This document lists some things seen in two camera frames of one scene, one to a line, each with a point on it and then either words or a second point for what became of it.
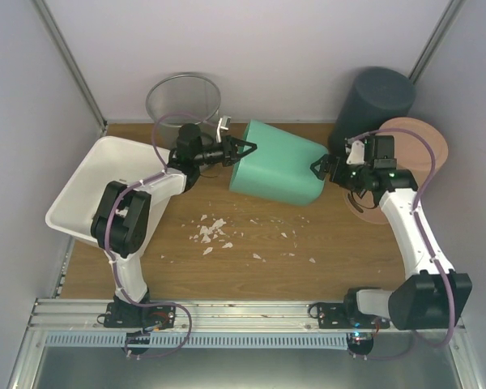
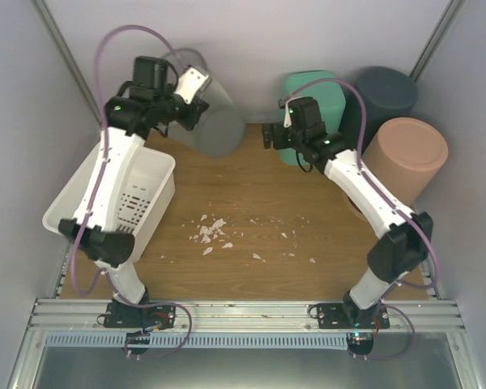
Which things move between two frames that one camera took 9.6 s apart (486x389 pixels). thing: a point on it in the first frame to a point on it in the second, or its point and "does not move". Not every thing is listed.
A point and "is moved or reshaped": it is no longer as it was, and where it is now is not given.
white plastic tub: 112,160 does not move
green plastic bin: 279,167 to 326,88
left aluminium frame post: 52,23 does not move
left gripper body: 228,152 to 188,121
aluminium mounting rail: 88,316 does not move
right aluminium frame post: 445,22 does not move
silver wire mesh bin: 184,98 is moved or reshaped
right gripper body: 345,179 to 279,141
